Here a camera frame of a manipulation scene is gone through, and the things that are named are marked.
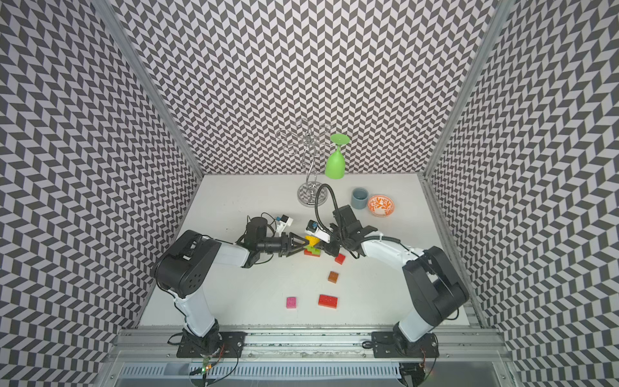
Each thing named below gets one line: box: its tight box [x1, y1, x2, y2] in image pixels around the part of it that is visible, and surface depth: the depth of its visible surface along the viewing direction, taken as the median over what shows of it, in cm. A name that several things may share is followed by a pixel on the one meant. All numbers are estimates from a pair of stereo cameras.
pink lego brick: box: [286, 296, 298, 309], surface depth 82 cm
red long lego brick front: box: [317, 294, 339, 309], surface depth 82 cm
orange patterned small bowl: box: [367, 194, 395, 218], surface depth 106 cm
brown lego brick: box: [328, 270, 339, 284], surface depth 88 cm
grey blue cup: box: [350, 187, 370, 210], surface depth 105 cm
